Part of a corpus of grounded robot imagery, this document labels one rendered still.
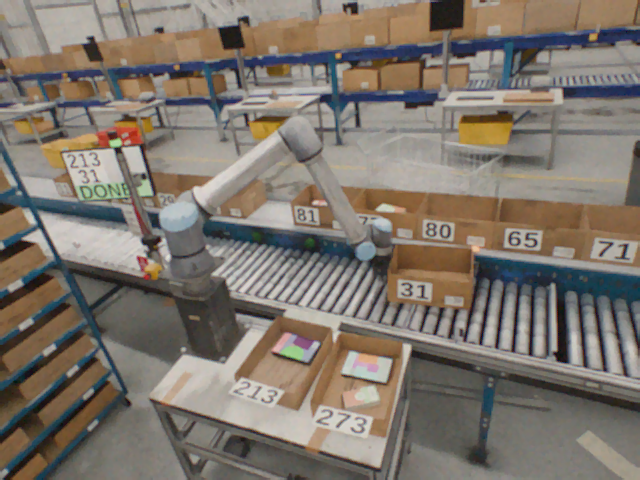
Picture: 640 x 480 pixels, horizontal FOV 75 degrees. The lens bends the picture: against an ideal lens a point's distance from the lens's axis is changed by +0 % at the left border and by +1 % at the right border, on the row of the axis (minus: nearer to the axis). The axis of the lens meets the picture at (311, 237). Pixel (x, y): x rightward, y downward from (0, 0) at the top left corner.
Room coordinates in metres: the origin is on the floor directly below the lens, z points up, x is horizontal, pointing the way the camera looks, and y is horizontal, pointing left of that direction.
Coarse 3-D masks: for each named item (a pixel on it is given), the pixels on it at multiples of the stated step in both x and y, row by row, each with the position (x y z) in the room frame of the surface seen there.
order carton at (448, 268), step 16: (400, 256) 1.90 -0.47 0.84; (416, 256) 1.86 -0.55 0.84; (432, 256) 1.83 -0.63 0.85; (448, 256) 1.80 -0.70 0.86; (464, 256) 1.77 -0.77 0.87; (400, 272) 1.86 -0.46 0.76; (416, 272) 1.83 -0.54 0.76; (432, 272) 1.82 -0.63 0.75; (448, 272) 1.79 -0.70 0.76; (464, 272) 1.77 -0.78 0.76; (432, 288) 1.56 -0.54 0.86; (448, 288) 1.53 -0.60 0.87; (464, 288) 1.50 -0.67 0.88; (416, 304) 1.59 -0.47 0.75; (432, 304) 1.56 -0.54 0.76; (464, 304) 1.50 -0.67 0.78
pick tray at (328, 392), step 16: (352, 336) 1.33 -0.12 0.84; (368, 336) 1.31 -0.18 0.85; (336, 352) 1.30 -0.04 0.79; (368, 352) 1.30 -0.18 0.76; (384, 352) 1.28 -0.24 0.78; (400, 352) 1.25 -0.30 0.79; (336, 368) 1.24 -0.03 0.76; (400, 368) 1.16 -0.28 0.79; (320, 384) 1.12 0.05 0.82; (336, 384) 1.16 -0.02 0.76; (352, 384) 1.15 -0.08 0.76; (368, 384) 1.13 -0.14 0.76; (384, 384) 1.12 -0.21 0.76; (320, 400) 1.09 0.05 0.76; (336, 400) 1.08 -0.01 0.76; (384, 400) 1.05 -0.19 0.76; (368, 416) 0.99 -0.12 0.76; (384, 416) 0.98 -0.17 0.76; (368, 432) 0.92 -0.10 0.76; (384, 432) 0.90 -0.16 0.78
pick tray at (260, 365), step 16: (288, 320) 1.50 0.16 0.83; (272, 336) 1.46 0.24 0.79; (304, 336) 1.46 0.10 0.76; (320, 336) 1.42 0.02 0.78; (256, 352) 1.34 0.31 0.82; (320, 352) 1.27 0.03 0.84; (240, 368) 1.24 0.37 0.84; (256, 368) 1.30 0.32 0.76; (272, 368) 1.29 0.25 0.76; (288, 368) 1.28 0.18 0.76; (304, 368) 1.27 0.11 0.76; (320, 368) 1.25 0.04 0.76; (272, 384) 1.20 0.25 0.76; (288, 384) 1.19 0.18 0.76; (304, 384) 1.13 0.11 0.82; (288, 400) 1.08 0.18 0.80; (304, 400) 1.11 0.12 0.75
